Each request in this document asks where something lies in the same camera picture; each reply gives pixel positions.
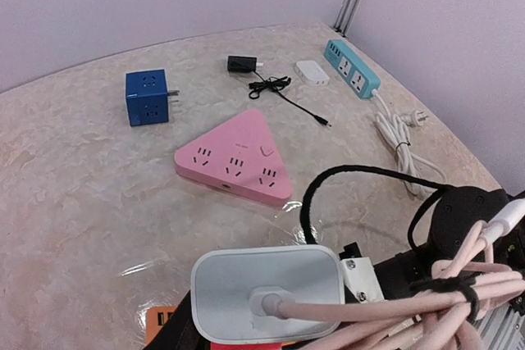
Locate pink triangular power strip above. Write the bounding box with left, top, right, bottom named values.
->
left=174, top=109, right=293, bottom=207

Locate black power adapter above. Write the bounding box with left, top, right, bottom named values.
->
left=226, top=56, right=263, bottom=74

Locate white USB charger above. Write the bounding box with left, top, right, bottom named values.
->
left=294, top=60, right=330, bottom=86

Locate teal power strip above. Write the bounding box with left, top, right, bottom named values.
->
left=324, top=39, right=381, bottom=99

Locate blue cube socket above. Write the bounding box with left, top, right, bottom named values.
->
left=125, top=69, right=180, bottom=127

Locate white charger with pink cable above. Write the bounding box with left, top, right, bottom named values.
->
left=190, top=198, right=525, bottom=350

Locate orange power strip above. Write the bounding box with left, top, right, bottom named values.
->
left=145, top=306, right=176, bottom=344

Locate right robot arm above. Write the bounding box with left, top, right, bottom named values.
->
left=299, top=165, right=524, bottom=300

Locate white cable of teal strip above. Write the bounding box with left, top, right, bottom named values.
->
left=368, top=89, right=448, bottom=198

